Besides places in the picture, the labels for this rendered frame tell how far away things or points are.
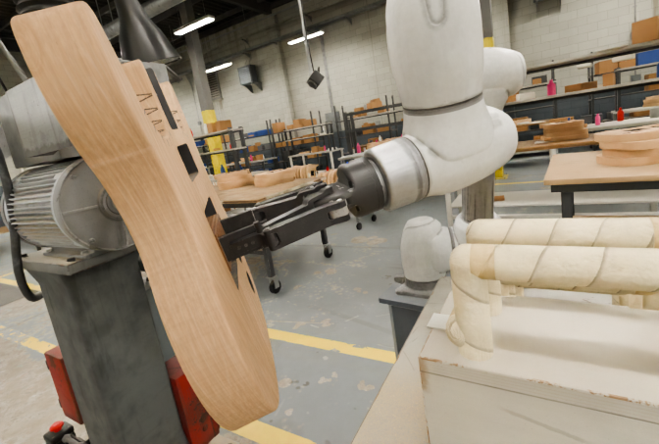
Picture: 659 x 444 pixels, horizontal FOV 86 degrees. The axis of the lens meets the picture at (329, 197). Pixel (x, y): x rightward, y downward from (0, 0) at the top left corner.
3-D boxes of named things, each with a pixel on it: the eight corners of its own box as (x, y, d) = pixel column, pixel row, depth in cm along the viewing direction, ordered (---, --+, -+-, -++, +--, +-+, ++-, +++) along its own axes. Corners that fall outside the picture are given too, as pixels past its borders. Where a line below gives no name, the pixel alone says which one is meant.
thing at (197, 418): (153, 436, 135) (128, 351, 129) (180, 412, 146) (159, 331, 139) (196, 458, 122) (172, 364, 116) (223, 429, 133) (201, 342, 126)
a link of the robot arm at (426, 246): (403, 267, 144) (396, 215, 140) (449, 263, 140) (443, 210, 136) (403, 284, 128) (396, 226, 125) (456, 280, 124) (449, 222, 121)
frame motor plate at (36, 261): (13, 268, 106) (9, 256, 105) (96, 241, 126) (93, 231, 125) (70, 276, 87) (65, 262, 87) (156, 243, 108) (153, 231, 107)
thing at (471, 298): (455, 357, 34) (445, 267, 32) (461, 338, 37) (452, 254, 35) (491, 364, 32) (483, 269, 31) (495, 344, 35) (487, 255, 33)
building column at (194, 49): (216, 198, 1068) (170, -14, 965) (226, 195, 1103) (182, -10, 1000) (226, 197, 1047) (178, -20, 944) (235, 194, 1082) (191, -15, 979)
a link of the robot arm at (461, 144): (397, 190, 55) (381, 108, 50) (480, 158, 58) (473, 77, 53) (437, 215, 46) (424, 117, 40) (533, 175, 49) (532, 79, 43)
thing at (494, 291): (471, 315, 41) (463, 237, 39) (475, 301, 43) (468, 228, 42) (501, 318, 39) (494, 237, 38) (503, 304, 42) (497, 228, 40)
